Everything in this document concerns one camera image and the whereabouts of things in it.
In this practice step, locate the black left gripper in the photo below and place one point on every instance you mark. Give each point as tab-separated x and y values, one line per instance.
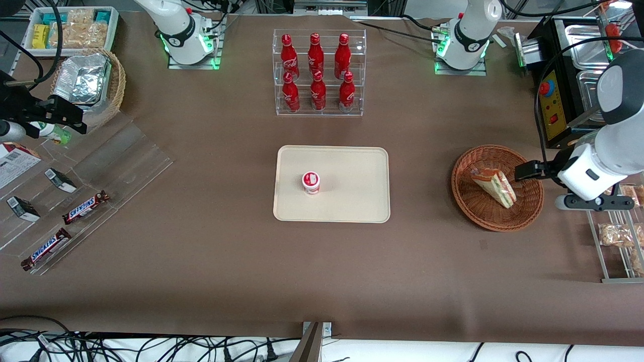
552	168

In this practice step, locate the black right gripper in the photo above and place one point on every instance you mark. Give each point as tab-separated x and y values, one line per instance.
17	108

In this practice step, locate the triangle sandwich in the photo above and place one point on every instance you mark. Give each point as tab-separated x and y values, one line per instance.
495	187

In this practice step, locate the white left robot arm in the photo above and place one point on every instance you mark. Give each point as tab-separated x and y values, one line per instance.
621	136

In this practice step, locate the aluminium foil tray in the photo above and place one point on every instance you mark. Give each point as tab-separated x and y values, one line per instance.
83	80

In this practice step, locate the light tall wicker basket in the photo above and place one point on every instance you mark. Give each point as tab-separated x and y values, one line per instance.
116	85

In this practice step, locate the brown round wicker basket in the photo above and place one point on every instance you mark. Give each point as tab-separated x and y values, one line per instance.
478	211

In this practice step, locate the beige plastic tray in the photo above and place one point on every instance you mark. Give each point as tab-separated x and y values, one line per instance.
352	196

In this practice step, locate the green white small bottle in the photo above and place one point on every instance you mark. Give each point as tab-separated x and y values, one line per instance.
55	134

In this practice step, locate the small black white box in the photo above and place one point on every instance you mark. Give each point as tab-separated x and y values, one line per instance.
22	208
60	180

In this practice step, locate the black food warmer appliance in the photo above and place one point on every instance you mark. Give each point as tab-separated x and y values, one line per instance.
553	108

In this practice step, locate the white printed paper carton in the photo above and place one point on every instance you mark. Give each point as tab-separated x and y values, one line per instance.
15	166

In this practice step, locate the clear acrylic stepped display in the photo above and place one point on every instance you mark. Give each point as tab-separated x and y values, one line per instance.
126	161

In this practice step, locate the clear nut snack bag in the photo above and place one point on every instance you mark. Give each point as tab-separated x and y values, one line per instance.
75	36
80	17

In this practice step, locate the yellow snack packet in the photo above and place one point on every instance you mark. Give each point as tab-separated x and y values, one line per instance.
40	36

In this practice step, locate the brown Snickers bar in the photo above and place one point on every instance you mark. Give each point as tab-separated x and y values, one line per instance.
85	207
46	249

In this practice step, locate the white plastic bin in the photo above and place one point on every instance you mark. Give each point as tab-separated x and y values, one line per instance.
114	30

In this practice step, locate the steel warmer pan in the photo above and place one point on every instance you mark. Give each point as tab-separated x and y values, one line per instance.
588	95
586	48

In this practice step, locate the teal snack packet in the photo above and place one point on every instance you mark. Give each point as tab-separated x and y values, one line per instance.
102	16
50	18

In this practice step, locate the clear plastic wrapper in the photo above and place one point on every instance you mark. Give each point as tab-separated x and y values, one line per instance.
505	35

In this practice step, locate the red skewered food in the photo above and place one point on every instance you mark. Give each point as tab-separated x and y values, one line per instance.
613	35

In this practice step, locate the red cola bottle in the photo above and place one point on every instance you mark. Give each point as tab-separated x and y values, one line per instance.
346	95
289	58
315	53
342	55
290	95
318	94

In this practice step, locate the clear acrylic bottle rack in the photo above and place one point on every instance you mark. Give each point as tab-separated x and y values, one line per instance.
329	113

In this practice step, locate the brown table cover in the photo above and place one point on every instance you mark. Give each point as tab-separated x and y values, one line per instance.
201	276

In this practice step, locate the red white yogurt cup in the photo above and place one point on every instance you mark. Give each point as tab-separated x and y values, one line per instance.
311	182

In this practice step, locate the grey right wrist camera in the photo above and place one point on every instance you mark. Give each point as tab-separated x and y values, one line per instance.
10	131

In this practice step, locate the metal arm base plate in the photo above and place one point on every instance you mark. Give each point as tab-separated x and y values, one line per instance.
460	72
193	64

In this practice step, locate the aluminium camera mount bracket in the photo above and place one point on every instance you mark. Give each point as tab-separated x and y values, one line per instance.
309	347

